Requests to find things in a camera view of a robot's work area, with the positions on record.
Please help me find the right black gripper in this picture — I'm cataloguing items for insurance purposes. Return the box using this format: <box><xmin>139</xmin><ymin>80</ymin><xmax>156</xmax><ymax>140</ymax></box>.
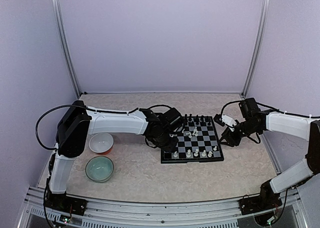
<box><xmin>218</xmin><ymin>119</ymin><xmax>260</xmax><ymax>147</ymax></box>

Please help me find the white chess king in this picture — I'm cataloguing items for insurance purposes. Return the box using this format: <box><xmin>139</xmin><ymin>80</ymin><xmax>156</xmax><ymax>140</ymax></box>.
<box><xmin>193</xmin><ymin>149</ymin><xmax>199</xmax><ymax>157</ymax></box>

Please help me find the black folding chess board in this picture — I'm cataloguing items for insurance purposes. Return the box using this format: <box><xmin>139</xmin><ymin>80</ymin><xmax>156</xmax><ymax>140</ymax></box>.
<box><xmin>160</xmin><ymin>114</ymin><xmax>224</xmax><ymax>164</ymax></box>

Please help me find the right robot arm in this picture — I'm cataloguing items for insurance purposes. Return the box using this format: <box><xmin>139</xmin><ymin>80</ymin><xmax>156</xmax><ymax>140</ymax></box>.
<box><xmin>214</xmin><ymin>98</ymin><xmax>320</xmax><ymax>210</ymax></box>

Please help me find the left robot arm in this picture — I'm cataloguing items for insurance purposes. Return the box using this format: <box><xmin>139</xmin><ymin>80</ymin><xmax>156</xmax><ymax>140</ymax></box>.
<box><xmin>48</xmin><ymin>101</ymin><xmax>184</xmax><ymax>210</ymax></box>

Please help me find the white chess queen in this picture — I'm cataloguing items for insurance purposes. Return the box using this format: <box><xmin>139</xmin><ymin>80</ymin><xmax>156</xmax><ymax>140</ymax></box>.
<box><xmin>186</xmin><ymin>150</ymin><xmax>192</xmax><ymax>158</ymax></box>

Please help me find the white bowl orange outside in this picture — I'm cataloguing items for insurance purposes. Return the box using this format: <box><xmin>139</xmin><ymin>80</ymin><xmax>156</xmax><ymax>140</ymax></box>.
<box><xmin>88</xmin><ymin>133</ymin><xmax>114</xmax><ymax>155</ymax></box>

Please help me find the pale green ceramic bowl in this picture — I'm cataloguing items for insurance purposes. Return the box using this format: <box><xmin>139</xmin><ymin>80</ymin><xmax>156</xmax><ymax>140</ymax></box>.
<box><xmin>85</xmin><ymin>156</ymin><xmax>115</xmax><ymax>183</ymax></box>

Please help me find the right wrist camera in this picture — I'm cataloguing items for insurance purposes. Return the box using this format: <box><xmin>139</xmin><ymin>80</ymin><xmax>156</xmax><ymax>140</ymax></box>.
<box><xmin>213</xmin><ymin>114</ymin><xmax>237</xmax><ymax>127</ymax></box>

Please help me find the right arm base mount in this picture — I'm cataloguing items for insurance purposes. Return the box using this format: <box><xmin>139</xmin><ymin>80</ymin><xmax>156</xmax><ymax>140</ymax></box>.
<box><xmin>238</xmin><ymin>195</ymin><xmax>283</xmax><ymax>215</ymax></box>

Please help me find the front aluminium rail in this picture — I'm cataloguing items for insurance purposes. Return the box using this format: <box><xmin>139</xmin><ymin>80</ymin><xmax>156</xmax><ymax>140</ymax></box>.
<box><xmin>14</xmin><ymin>187</ymin><xmax>311</xmax><ymax>227</ymax></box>

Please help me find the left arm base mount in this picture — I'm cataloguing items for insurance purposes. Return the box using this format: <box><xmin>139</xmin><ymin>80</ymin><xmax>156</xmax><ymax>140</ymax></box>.
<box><xmin>44</xmin><ymin>195</ymin><xmax>87</xmax><ymax>216</ymax></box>

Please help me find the right aluminium frame post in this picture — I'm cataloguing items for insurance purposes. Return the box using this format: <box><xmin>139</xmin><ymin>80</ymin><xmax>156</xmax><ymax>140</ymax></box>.
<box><xmin>242</xmin><ymin>0</ymin><xmax>270</xmax><ymax>97</ymax></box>

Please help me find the aluminium frame post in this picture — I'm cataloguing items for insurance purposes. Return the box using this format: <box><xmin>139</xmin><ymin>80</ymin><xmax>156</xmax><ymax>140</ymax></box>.
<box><xmin>242</xmin><ymin>0</ymin><xmax>270</xmax><ymax>97</ymax></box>
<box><xmin>51</xmin><ymin>0</ymin><xmax>81</xmax><ymax>98</ymax></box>

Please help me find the left aluminium frame post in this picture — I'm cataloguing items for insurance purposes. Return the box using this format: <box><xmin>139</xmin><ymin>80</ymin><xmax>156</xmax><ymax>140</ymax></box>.
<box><xmin>51</xmin><ymin>0</ymin><xmax>81</xmax><ymax>98</ymax></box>

